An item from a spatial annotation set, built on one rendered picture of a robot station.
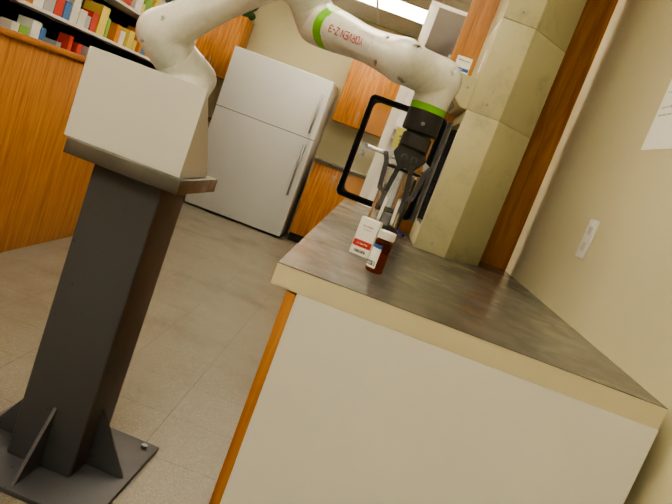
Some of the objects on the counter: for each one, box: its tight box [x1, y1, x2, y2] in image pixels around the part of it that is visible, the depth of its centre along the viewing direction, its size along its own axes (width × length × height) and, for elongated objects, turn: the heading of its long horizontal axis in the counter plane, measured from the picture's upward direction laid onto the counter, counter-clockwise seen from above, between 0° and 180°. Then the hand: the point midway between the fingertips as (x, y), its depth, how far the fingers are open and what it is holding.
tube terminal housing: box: [409, 17, 565, 266], centre depth 220 cm, size 25×32×77 cm
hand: (388, 210), depth 164 cm, fingers closed on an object, 3 cm apart
